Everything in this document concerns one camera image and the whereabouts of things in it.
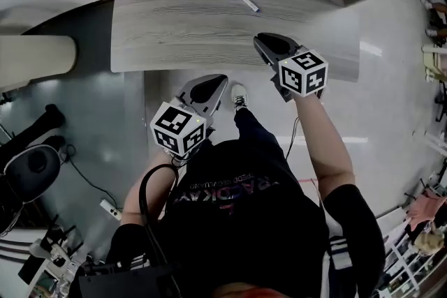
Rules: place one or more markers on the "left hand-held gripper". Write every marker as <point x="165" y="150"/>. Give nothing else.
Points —
<point x="174" y="129"/>

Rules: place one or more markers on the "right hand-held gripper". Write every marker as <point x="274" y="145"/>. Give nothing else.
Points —
<point x="304" y="75"/>

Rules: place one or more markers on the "person's right forearm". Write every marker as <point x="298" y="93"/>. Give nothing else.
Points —
<point x="324" y="146"/>

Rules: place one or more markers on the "person's left forearm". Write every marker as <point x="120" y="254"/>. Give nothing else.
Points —
<point x="157" y="185"/>

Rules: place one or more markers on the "black office chair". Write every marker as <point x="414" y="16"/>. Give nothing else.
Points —
<point x="31" y="171"/>

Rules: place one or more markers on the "person's right white shoe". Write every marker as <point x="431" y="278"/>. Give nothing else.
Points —
<point x="240" y="96"/>

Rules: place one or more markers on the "person's right leg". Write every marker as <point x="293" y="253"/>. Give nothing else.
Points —
<point x="251" y="129"/>

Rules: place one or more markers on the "person's black printed t-shirt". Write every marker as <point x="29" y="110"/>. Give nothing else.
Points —
<point x="244" y="237"/>

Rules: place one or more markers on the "white power strip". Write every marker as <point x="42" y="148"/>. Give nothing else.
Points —
<point x="110" y="209"/>

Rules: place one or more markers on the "cream cabinet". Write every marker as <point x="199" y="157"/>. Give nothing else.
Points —
<point x="35" y="59"/>

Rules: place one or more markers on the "white shelf rack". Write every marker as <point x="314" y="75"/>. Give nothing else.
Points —
<point x="391" y="220"/>

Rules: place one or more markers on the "pink cloth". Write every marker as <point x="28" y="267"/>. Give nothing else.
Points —
<point x="426" y="207"/>

